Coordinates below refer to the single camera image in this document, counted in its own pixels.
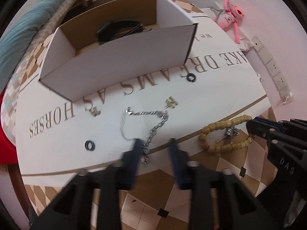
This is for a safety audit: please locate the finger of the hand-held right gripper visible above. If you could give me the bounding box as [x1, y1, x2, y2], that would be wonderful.
[246, 120, 307, 152]
[254, 117, 307, 136]

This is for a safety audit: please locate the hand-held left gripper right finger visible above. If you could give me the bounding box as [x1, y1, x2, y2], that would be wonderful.
[168, 138, 276, 230]

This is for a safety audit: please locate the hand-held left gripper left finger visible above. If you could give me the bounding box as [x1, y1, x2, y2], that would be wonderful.
[30, 138, 145, 230]

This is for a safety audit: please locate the silver chain necklace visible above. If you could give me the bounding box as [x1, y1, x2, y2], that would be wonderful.
[119, 107, 169, 167]

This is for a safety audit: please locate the white cardboard box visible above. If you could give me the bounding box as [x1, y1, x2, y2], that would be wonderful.
[39, 0, 199, 102]

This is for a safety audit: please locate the silver pendant charm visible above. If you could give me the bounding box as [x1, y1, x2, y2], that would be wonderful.
[224, 126, 239, 144]

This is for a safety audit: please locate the white power strip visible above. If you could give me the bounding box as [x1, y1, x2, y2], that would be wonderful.
[249, 36, 294, 103]

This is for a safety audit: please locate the printed diamond pattern tablecloth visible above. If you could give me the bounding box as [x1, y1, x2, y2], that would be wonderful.
[0, 0, 280, 230]

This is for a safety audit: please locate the pink plush toy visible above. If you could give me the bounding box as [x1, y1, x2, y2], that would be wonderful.
[217, 0, 245, 44]

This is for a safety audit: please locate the black wristband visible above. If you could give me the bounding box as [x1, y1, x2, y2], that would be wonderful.
[96, 19, 145, 45]

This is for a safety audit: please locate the red cloth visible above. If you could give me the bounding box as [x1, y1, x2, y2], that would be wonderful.
[0, 89, 17, 146]

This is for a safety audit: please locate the teal blanket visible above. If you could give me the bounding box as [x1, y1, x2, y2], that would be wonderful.
[0, 0, 83, 89]

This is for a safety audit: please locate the beige beaded bracelet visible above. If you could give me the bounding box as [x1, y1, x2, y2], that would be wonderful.
[199, 115, 255, 153]

